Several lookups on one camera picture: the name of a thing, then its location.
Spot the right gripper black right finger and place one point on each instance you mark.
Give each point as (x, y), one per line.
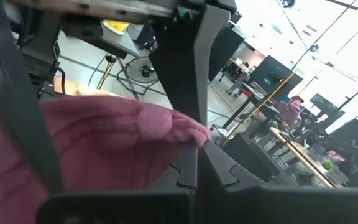
(216, 171)

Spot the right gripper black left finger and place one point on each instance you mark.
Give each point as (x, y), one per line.
(186, 174)

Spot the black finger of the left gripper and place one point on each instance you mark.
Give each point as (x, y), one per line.
(11, 102)
(182, 62)

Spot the maroon baseball cap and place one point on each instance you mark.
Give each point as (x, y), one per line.
(104, 140)

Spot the yellow round disc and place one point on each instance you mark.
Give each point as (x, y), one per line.
(117, 27)

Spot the dark grey desk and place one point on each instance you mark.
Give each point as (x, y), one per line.
(120, 42)

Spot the black floor fan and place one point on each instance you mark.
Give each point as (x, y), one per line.
(141, 71)

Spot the black partition panel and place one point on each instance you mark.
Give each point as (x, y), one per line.
(225, 53)

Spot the wooden background table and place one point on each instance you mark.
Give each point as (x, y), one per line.
(303, 158)

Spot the black monitor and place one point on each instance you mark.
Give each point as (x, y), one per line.
(269, 77)
(326, 105)

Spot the person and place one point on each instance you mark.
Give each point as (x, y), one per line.
(289, 113)

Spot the yellow pole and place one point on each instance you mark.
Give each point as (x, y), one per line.
(272, 95)

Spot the small potted plant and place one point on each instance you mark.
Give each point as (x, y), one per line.
(328, 165)

